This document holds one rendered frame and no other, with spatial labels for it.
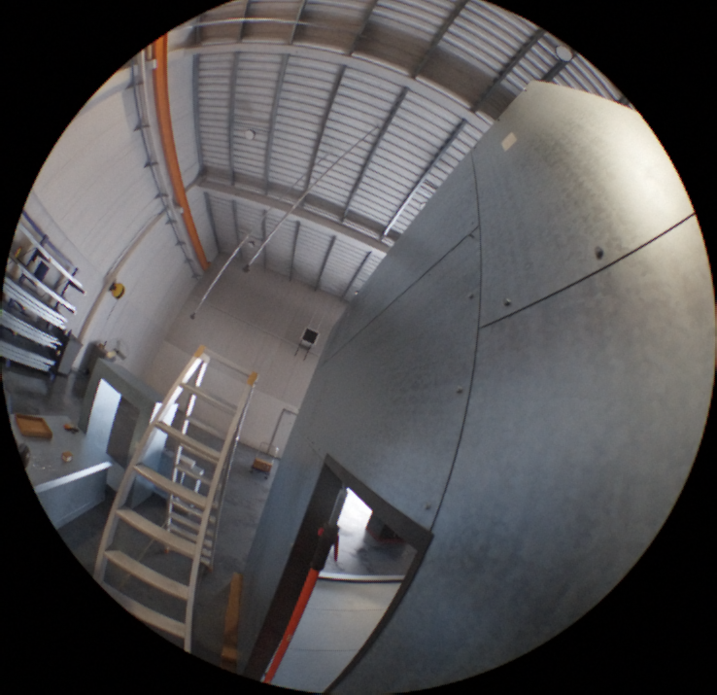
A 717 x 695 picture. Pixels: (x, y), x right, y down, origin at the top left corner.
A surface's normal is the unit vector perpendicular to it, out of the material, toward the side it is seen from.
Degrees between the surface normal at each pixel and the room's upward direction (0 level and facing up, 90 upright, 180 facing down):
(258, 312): 90
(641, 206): 90
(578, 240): 90
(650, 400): 90
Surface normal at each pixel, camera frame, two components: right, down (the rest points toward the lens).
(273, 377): 0.33, -0.28
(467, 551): -0.89, -0.41
